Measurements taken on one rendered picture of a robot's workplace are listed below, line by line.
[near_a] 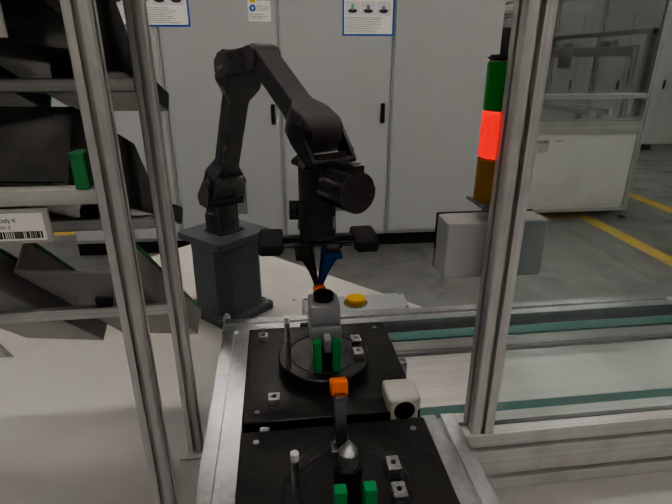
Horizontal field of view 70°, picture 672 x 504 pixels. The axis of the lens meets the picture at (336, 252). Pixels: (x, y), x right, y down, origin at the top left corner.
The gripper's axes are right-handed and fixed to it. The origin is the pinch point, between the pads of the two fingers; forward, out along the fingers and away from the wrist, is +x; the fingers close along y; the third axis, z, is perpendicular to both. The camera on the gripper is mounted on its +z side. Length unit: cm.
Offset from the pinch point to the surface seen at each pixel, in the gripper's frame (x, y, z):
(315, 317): 2.4, 1.4, -11.1
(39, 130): -25.9, 27.1, -23.8
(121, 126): 14, 114, 293
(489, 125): -25.4, -16.8, -21.0
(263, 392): 12.3, 9.2, -14.3
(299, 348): 10.3, 3.6, -6.7
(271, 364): 12.3, 8.1, -7.5
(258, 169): 46, 20, 291
